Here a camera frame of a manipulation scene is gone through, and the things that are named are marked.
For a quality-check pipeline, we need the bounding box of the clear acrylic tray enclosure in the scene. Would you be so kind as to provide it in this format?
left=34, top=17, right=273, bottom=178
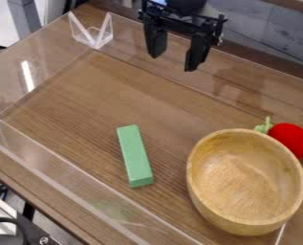
left=0, top=16, right=303, bottom=245

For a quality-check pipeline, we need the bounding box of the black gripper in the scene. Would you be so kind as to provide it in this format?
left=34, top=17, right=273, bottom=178
left=138, top=0, right=226, bottom=72

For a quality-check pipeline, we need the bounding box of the green rectangular block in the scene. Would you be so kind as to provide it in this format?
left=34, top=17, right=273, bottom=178
left=116, top=124, right=153, bottom=188

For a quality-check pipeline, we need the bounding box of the red plush fruit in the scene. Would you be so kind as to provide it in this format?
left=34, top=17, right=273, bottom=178
left=254, top=118, right=303, bottom=159

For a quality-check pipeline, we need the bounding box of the black clamp bracket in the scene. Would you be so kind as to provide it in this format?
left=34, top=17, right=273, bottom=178
left=14, top=214, right=61, bottom=245

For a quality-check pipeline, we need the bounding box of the black table leg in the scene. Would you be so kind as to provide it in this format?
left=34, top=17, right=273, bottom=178
left=21, top=203, right=34, bottom=221

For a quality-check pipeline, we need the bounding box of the black cable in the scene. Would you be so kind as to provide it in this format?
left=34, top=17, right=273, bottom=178
left=0, top=217, right=30, bottom=245

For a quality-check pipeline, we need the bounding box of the grey post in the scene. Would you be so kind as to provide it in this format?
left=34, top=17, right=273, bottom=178
left=6, top=0, right=41, bottom=39

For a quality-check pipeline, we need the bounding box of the wooden bowl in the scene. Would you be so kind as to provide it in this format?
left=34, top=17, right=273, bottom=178
left=186, top=128, right=303, bottom=236

